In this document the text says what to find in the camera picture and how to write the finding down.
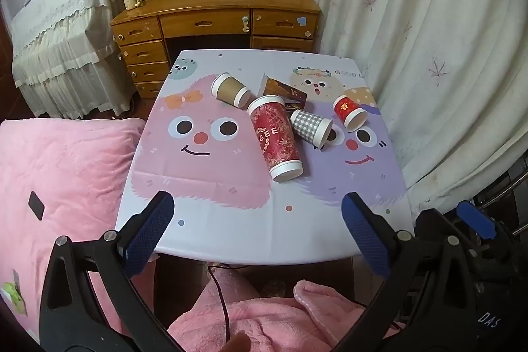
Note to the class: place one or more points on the lace-covered furniture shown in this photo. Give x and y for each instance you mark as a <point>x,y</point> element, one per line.
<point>66,47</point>

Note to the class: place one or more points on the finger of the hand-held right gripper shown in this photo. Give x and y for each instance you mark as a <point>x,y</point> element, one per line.
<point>475,218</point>
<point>433,222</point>

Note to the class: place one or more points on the black phone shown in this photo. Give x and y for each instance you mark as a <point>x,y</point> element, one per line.
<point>36,205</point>

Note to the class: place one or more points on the white drawer lock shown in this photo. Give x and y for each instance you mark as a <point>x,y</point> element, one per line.
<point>246,23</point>

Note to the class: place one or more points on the cream mug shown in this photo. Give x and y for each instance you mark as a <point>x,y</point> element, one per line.
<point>132,2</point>

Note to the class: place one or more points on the dark patterned paper cup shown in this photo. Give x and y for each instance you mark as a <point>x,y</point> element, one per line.
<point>284,91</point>

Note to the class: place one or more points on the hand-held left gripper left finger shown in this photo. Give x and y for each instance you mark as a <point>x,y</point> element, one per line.
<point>150,226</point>

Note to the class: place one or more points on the pink fleece blanket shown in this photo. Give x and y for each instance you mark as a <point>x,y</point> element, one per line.
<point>70,179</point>

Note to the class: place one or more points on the cartoon printed tablecloth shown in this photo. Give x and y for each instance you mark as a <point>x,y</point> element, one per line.
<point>231,187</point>

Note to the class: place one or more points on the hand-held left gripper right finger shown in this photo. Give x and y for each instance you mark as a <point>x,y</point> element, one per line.
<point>365,230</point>

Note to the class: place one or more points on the white floral curtain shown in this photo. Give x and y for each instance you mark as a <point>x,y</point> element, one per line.
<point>420,47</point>

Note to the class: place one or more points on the green paper scrap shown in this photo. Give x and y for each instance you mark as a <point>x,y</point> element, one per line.
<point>12,293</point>

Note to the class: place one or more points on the pink fleece robe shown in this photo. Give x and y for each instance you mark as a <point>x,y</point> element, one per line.
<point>280,323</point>

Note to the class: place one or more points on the grey checkered paper cup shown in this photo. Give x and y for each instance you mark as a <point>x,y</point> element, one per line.
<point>310,126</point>

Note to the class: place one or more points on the wooden desk with hutch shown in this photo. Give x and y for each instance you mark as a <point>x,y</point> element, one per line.
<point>214,18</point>

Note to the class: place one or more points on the small red paper cup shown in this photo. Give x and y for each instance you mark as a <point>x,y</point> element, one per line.
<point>349,111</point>

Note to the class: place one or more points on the metal chair frame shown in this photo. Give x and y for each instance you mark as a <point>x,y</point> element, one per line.
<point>501,189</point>

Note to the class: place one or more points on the tall red paper cup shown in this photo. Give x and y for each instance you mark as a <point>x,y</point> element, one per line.
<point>275,137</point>

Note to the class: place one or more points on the brown kraft paper cup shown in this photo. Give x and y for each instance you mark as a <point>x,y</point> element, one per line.
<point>230,90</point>

